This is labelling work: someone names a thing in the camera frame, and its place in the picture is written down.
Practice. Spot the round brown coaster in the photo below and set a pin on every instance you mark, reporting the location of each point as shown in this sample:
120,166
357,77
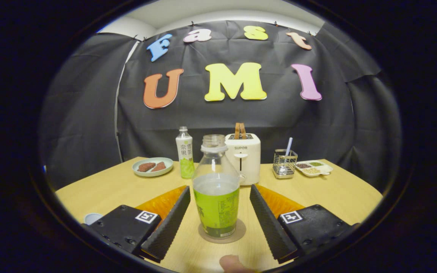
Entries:
241,232

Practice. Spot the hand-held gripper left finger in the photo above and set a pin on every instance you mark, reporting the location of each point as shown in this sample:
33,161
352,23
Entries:
169,227

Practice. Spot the white toaster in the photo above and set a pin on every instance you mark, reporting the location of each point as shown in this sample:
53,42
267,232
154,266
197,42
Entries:
248,161

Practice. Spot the slim green drink bottle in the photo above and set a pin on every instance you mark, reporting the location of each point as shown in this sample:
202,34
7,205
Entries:
185,155

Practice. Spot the pale green plate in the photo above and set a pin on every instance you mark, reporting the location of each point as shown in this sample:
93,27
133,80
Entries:
153,174

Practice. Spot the brown food piece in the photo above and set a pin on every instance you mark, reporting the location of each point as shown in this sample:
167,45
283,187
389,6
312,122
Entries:
145,167
159,166

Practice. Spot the wooden table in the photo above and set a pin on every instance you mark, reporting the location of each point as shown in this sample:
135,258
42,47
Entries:
336,197

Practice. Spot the white divided dish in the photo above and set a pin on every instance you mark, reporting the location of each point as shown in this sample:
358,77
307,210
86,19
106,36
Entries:
315,173

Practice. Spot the black backdrop cloth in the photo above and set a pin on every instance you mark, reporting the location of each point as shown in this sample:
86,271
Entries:
211,113

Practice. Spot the clear green juice bottle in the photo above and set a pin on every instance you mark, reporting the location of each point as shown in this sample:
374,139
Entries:
216,208

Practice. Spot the metal spoon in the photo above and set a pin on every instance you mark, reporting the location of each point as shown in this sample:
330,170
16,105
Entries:
289,146

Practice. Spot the brown toast slice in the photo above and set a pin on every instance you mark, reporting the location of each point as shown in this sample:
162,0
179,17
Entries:
240,131

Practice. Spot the light grey cup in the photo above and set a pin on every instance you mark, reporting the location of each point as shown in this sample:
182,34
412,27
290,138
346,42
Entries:
92,218

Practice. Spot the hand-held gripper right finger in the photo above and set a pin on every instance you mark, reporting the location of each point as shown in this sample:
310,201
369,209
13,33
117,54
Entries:
269,227

